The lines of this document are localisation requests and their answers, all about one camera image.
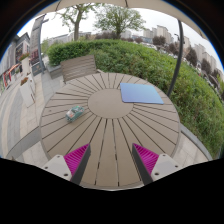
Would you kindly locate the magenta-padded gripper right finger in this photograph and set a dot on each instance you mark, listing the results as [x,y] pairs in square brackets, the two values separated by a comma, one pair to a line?
[146,159]

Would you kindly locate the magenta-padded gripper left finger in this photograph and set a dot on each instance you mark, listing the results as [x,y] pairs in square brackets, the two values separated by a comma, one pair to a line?
[76,159]

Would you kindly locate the transparent green computer mouse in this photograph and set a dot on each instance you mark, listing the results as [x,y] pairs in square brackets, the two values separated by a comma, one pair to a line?
[74,113]

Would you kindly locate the blue mouse pad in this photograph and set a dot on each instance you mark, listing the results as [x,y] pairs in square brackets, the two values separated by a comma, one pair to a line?
[140,93]

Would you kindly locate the white planter with flowers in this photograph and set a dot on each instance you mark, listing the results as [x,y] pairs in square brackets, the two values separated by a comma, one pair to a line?
[27,93]
[25,66]

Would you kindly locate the brown slatted wooden chair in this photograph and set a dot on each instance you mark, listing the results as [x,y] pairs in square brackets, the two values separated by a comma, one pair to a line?
[78,68]

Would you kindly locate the black curved parasol pole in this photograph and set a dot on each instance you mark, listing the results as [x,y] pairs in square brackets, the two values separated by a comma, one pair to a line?
[180,50]

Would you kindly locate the grey shopfront building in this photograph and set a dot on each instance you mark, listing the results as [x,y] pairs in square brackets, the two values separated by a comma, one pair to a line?
[20,46]

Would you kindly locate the group of high-rise buildings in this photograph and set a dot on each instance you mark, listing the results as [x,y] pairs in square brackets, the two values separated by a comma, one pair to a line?
[161,32]

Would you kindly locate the tall grey sign pylon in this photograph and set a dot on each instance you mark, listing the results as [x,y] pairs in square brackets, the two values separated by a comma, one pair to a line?
[36,36]

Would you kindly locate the sparse-leaved tree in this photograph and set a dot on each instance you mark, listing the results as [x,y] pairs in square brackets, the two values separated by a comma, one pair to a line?
[77,26]

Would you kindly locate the bushy round tree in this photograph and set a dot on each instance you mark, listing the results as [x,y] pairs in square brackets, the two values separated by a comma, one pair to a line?
[118,20]

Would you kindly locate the beige parasol canopy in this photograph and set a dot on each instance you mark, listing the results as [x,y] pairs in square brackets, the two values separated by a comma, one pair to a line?
[160,5]

